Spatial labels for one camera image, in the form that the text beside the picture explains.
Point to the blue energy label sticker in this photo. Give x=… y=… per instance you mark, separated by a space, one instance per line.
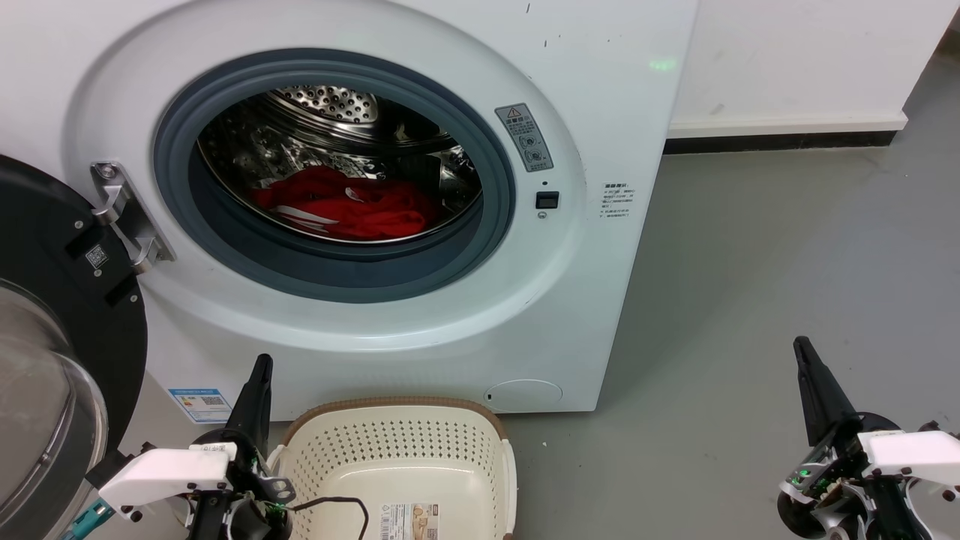
x=201 y=405

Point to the washing machine door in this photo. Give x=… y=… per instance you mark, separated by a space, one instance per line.
x=45 y=225

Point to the red garment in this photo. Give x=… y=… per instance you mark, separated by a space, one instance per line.
x=375 y=214

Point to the grey warning sticker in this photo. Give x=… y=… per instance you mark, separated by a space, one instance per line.
x=525 y=137

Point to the white front-load washing machine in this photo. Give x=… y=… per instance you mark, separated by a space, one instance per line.
x=600 y=300

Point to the white QR code sticker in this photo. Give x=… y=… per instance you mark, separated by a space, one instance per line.
x=97 y=256

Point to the stainless steel washing machine drum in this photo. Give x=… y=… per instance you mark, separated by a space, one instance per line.
x=330 y=101

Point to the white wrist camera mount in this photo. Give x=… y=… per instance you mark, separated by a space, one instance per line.
x=919 y=454
x=169 y=472

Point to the white wall skirting ledge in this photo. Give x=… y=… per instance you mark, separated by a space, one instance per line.
x=780 y=129

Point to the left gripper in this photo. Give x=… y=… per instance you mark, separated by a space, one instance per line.
x=251 y=517

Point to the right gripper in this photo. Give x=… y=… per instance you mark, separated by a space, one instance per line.
x=840 y=487

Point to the cream perforated laundry basket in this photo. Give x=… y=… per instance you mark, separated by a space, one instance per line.
x=390 y=450

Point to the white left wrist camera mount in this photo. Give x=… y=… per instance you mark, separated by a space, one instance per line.
x=169 y=472

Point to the silver door hinge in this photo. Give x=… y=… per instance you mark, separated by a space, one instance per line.
x=124 y=210

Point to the printed product label with barcode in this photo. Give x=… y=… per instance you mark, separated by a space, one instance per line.
x=409 y=523

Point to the black door latch socket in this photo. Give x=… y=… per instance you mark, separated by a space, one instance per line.
x=547 y=200

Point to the small text sticker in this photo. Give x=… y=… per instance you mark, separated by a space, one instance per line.
x=616 y=201

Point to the round white filter cover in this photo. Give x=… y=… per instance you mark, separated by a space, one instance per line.
x=523 y=395

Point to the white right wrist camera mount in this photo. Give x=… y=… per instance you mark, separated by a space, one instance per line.
x=919 y=454

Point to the grey rubber door gasket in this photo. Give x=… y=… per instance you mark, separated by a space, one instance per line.
x=337 y=279

